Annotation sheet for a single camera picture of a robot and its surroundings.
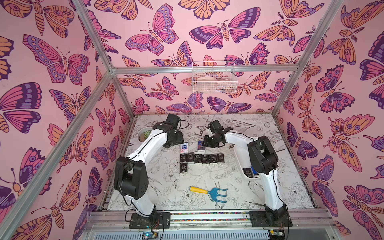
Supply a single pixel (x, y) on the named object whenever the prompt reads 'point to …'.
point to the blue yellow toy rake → (213, 193)
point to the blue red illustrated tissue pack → (200, 146)
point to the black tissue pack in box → (248, 172)
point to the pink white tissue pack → (184, 148)
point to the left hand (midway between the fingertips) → (179, 139)
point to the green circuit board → (150, 235)
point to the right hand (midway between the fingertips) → (200, 145)
